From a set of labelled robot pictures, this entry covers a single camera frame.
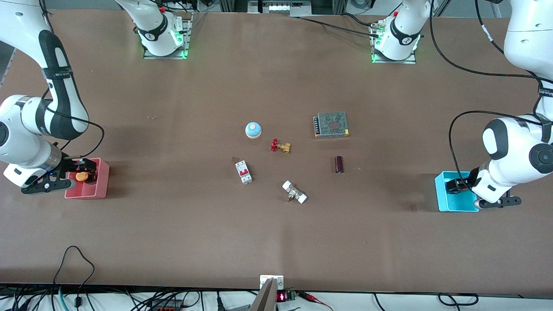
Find black coiled cable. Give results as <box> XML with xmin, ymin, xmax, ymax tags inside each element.
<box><xmin>438</xmin><ymin>293</ymin><xmax>479</xmax><ymax>306</ymax></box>

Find white red circuit breaker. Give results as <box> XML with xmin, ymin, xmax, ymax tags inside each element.
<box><xmin>235</xmin><ymin>160</ymin><xmax>254</xmax><ymax>185</ymax></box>

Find black looped thin cable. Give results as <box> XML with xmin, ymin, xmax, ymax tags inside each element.
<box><xmin>53</xmin><ymin>246</ymin><xmax>95</xmax><ymax>298</ymax></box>

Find black cable to arm base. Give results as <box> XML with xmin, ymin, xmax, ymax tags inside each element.
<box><xmin>298</xmin><ymin>13</ymin><xmax>383</xmax><ymax>39</ymax></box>

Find grey equipment box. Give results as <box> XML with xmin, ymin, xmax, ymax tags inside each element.
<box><xmin>248</xmin><ymin>0</ymin><xmax>311</xmax><ymax>16</ymax></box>

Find grey metal bar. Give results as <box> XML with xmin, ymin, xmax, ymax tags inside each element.
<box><xmin>250</xmin><ymin>278</ymin><xmax>277</xmax><ymax>311</ymax></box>

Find metal mesh power supply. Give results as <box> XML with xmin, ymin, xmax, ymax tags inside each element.
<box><xmin>314</xmin><ymin>111</ymin><xmax>350</xmax><ymax>139</ymax></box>

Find pink plastic bin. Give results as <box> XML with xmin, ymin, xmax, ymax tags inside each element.
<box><xmin>65</xmin><ymin>158</ymin><xmax>110</xmax><ymax>200</ymax></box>

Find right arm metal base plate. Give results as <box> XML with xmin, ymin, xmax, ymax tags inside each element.
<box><xmin>143</xmin><ymin>12</ymin><xmax>193</xmax><ymax>60</ymax></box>

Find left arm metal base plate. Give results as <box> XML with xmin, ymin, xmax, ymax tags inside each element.
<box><xmin>372</xmin><ymin>22</ymin><xmax>416</xmax><ymax>64</ymax></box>

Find brass valve red handle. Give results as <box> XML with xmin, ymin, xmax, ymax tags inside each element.
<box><xmin>270</xmin><ymin>138</ymin><xmax>292</xmax><ymax>154</ymax></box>

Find white metal bracket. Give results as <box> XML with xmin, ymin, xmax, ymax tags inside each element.
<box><xmin>260</xmin><ymin>275</ymin><xmax>284</xmax><ymax>290</ymax></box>

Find cyan plastic bin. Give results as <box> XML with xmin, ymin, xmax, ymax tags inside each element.
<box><xmin>435</xmin><ymin>171</ymin><xmax>480</xmax><ymax>213</ymax></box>

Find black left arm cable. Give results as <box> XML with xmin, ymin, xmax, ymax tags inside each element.
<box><xmin>430</xmin><ymin>0</ymin><xmax>553</xmax><ymax>190</ymax></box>

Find black power strip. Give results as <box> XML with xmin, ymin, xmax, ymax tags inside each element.
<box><xmin>147</xmin><ymin>300</ymin><xmax>184</xmax><ymax>311</ymax></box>

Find red clip lead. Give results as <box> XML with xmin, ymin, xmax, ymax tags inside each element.
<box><xmin>298</xmin><ymin>292</ymin><xmax>333</xmax><ymax>311</ymax></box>

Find white-capped metal pipe fitting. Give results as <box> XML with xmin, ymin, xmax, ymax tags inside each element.
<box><xmin>282</xmin><ymin>180</ymin><xmax>308</xmax><ymax>204</ymax></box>

